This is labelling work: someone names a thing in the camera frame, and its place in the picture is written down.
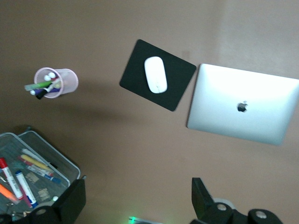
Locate green pen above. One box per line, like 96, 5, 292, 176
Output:
24, 80, 54, 91

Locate yellow marker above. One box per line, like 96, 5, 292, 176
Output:
17, 155, 51, 171

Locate silver mesh desk tray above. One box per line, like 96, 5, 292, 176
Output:
0, 127, 87, 217

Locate black mouse pad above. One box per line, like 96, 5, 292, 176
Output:
119, 39, 197, 112

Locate orange highlighter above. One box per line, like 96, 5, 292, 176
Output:
0, 184, 19, 203

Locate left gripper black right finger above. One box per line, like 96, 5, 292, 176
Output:
189, 177, 285, 224

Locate red-capped white marker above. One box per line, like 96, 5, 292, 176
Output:
0, 158, 24, 200

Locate silver laptop with apple logo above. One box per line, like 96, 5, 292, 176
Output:
186, 63, 299, 146

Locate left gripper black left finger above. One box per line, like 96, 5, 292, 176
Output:
0, 178, 86, 224

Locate white computer mouse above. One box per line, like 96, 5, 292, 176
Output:
144, 56, 168, 94

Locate pink mesh pen cup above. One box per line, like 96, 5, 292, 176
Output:
34, 67, 79, 99

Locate blue-capped white marker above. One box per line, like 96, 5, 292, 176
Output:
15, 170, 38, 208

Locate red and blue labelled marker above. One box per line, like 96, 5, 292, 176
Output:
27, 165, 61, 184

